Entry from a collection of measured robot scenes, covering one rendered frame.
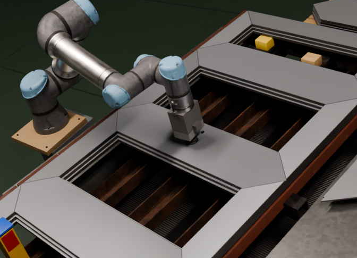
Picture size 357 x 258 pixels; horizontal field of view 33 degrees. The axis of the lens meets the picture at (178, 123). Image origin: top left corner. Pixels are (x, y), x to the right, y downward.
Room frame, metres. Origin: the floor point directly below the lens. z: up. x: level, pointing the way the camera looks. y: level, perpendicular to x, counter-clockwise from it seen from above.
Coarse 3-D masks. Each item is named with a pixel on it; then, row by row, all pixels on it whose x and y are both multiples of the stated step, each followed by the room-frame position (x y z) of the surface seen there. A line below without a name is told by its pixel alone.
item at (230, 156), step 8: (232, 144) 1.45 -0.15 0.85; (240, 144) 1.44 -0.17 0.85; (248, 144) 1.43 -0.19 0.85; (256, 144) 1.42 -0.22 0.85; (224, 152) 1.42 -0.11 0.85; (232, 152) 1.41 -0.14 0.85; (240, 152) 1.40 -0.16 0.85; (248, 152) 1.39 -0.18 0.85; (216, 160) 1.40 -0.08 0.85; (224, 160) 1.39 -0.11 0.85; (232, 160) 1.38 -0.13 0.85; (208, 168) 1.37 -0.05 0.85; (216, 168) 1.36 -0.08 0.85; (224, 168) 1.35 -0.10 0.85; (216, 176) 1.33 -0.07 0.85
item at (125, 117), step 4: (144, 104) 1.81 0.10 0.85; (148, 104) 1.80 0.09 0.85; (128, 108) 1.81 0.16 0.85; (132, 108) 1.80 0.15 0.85; (136, 108) 1.80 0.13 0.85; (140, 108) 1.79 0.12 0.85; (144, 108) 1.78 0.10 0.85; (124, 112) 1.79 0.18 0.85; (128, 112) 1.79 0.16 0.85; (132, 112) 1.78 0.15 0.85; (136, 112) 1.77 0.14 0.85; (120, 116) 1.77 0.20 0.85; (124, 116) 1.77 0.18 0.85; (128, 116) 1.76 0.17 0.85; (132, 116) 1.75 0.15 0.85; (120, 120) 1.75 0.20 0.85; (124, 120) 1.74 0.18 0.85; (128, 120) 1.74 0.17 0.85; (116, 124) 1.73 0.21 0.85; (120, 124) 1.72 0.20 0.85; (116, 128) 1.71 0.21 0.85
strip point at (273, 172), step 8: (272, 160) 1.33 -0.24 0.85; (280, 160) 1.32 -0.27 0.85; (264, 168) 1.30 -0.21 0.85; (272, 168) 1.30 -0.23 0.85; (280, 168) 1.29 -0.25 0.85; (256, 176) 1.28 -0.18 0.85; (264, 176) 1.27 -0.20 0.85; (272, 176) 1.26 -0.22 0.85; (280, 176) 1.25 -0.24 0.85; (248, 184) 1.26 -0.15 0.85; (256, 184) 1.25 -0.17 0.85; (264, 184) 1.24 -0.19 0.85
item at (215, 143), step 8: (216, 136) 1.51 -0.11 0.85; (224, 136) 1.50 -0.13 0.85; (232, 136) 1.49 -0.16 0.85; (208, 144) 1.48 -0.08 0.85; (216, 144) 1.47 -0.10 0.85; (224, 144) 1.46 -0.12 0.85; (192, 152) 1.47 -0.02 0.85; (200, 152) 1.46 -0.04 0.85; (208, 152) 1.45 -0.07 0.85; (216, 152) 1.44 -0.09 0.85; (184, 160) 1.44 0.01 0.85; (192, 160) 1.43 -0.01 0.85; (200, 160) 1.42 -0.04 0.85; (208, 160) 1.41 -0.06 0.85; (200, 168) 1.38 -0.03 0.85
